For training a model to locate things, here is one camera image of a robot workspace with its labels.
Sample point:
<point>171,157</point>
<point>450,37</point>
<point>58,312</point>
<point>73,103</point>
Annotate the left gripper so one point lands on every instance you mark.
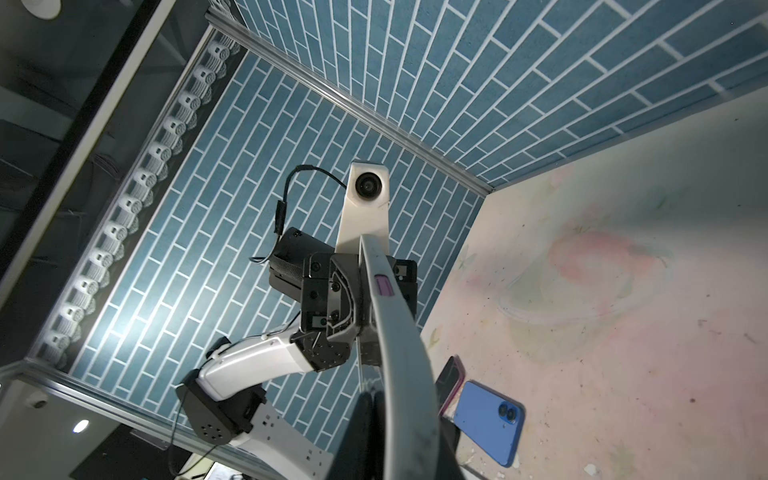
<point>364,299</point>

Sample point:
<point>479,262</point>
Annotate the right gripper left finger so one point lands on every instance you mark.
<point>360,455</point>

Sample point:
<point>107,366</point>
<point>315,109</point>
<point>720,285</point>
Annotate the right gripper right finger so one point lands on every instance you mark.
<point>447,465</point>

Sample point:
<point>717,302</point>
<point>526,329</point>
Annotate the light blue phone case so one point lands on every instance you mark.
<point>412,432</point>

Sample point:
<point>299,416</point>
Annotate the black phone purple edge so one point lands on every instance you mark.
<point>384,285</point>

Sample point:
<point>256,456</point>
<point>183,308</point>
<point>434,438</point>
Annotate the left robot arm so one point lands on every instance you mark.
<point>226,404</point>

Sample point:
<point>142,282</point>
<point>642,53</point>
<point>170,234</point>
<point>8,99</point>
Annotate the blue phone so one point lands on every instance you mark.
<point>494,422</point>

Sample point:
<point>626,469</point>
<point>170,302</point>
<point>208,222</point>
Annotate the black phone far left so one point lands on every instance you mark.
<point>449,382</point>

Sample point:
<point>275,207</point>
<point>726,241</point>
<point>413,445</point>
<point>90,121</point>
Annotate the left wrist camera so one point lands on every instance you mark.
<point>366,208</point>

